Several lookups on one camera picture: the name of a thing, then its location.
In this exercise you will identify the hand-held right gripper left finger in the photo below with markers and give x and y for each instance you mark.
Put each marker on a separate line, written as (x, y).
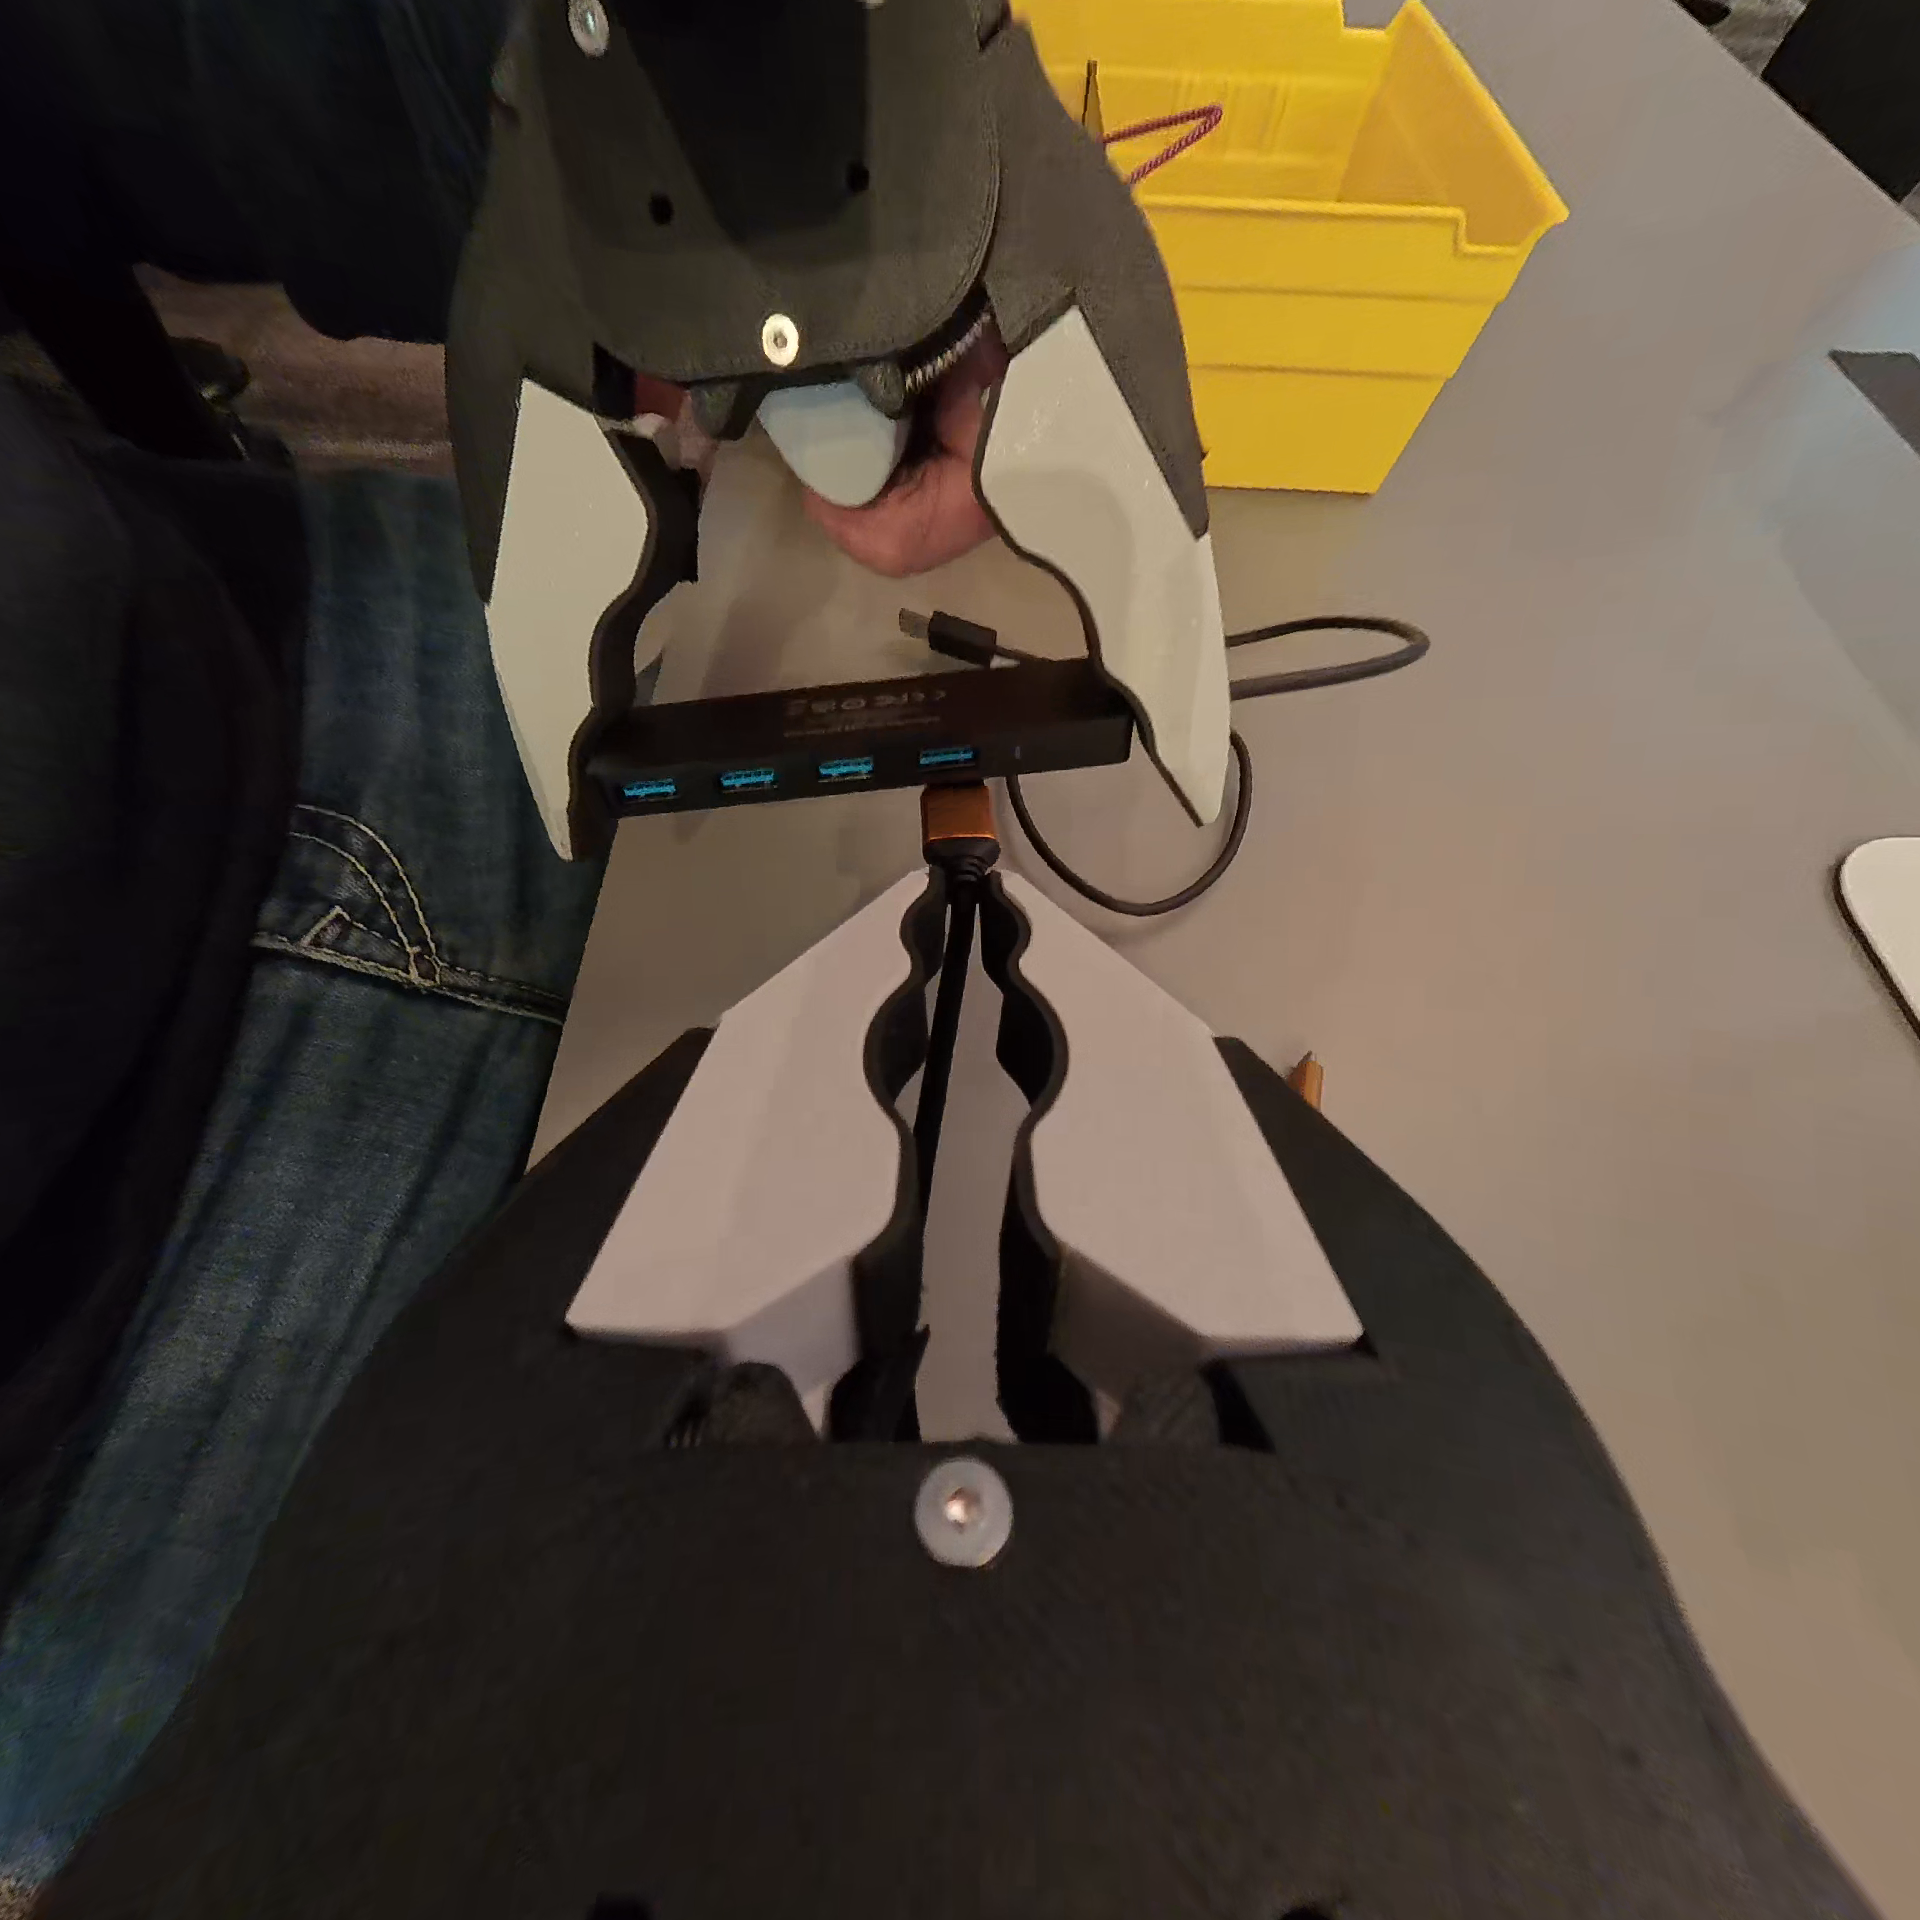
(751, 1185)

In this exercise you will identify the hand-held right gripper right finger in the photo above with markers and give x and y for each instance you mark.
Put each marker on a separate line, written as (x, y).
(1171, 1201)

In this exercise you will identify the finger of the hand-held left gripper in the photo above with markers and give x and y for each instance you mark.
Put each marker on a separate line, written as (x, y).
(1142, 569)
(547, 600)

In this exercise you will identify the black usb hub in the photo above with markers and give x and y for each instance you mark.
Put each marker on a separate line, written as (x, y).
(839, 727)

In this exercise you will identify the person's left hand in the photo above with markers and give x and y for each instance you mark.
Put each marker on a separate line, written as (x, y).
(931, 518)

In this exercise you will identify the yellow plastic bin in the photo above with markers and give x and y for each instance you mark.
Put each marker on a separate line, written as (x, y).
(1320, 301)

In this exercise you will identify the person's blue jeans leg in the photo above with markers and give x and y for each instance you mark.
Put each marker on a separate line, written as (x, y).
(376, 1050)

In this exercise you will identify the dark flat object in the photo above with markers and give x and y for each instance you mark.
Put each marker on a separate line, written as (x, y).
(1883, 394)

